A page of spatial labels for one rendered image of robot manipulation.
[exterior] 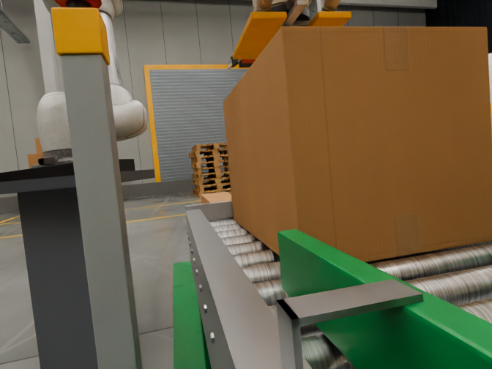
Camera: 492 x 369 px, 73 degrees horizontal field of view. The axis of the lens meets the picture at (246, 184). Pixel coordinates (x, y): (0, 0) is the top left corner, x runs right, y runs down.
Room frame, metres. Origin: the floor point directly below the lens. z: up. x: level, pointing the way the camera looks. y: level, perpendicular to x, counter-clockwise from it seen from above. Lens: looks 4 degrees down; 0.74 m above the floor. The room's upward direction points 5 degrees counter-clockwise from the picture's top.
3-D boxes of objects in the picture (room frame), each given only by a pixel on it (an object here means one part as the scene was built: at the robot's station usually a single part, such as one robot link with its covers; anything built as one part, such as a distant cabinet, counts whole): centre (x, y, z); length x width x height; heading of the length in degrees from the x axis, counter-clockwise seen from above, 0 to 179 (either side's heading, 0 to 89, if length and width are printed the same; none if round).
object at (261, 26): (1.08, -0.07, 1.14); 0.34 x 0.10 x 0.05; 11
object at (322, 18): (1.12, -0.26, 1.14); 0.34 x 0.10 x 0.05; 11
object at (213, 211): (1.23, -0.12, 0.58); 0.70 x 0.03 x 0.06; 102
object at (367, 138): (0.87, -0.21, 0.75); 0.60 x 0.40 x 0.40; 12
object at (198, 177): (8.94, 0.84, 0.65); 1.29 x 1.10 x 1.30; 16
